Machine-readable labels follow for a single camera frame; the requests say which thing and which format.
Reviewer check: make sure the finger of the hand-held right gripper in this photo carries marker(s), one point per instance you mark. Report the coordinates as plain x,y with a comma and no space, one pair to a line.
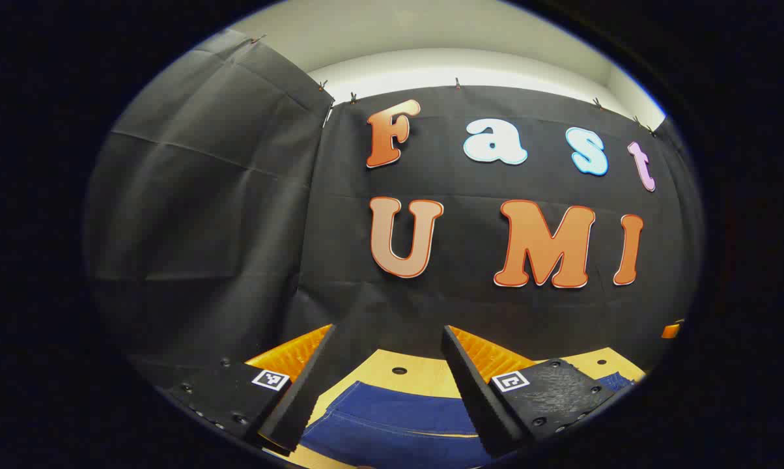
671,330

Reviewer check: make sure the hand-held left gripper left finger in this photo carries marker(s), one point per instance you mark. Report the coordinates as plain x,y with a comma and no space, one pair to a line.
301,397

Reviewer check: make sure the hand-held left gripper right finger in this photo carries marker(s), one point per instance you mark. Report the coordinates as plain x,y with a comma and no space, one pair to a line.
476,397

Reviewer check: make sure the blue denim jeans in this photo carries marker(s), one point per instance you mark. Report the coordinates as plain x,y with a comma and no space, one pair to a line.
392,417

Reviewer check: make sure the black backdrop cloth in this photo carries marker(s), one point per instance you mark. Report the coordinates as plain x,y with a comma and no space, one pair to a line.
470,306
203,195

